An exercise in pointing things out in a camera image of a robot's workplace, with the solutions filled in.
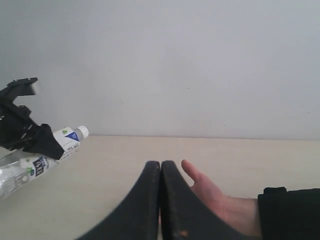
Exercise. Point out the black sleeved forearm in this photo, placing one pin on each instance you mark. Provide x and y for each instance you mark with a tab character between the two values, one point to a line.
289	215

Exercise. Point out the person's open right hand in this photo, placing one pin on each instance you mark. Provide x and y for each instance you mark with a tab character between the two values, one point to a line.
242	214

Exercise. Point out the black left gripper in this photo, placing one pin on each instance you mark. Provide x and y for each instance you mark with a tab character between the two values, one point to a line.
17	129

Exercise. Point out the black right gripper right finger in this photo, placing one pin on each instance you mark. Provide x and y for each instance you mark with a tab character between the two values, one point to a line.
183	215

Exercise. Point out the white blue label bottle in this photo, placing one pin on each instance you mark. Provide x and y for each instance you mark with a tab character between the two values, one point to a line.
19	168

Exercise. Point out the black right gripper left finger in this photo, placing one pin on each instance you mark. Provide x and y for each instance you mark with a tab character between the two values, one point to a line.
137	216

